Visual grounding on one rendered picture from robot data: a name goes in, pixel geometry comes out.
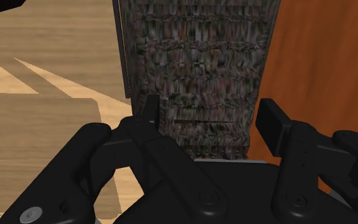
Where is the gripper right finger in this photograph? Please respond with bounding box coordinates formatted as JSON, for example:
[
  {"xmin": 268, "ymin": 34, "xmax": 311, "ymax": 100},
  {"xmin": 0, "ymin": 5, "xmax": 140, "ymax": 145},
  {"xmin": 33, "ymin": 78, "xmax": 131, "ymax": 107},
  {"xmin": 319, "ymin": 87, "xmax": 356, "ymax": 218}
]
[{"xmin": 255, "ymin": 98, "xmax": 358, "ymax": 224}]

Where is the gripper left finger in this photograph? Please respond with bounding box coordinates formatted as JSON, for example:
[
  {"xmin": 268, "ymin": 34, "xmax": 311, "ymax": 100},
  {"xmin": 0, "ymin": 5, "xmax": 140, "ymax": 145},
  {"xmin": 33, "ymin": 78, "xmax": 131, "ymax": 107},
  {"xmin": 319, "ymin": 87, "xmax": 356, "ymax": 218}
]
[{"xmin": 0, "ymin": 94, "xmax": 229, "ymax": 224}]

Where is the orange-brown wooden furniture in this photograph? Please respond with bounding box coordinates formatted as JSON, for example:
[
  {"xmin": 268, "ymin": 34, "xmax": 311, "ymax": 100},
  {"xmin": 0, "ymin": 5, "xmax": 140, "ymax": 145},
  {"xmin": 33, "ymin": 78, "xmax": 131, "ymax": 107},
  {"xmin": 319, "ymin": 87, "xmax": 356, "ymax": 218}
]
[{"xmin": 247, "ymin": 0, "xmax": 358, "ymax": 195}]

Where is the patterned robot stand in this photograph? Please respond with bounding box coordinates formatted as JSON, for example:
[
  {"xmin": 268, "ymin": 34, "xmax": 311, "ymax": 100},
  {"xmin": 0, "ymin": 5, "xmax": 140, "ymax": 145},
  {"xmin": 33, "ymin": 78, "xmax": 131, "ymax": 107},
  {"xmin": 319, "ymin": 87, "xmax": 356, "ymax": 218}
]
[{"xmin": 112, "ymin": 0, "xmax": 282, "ymax": 161}]

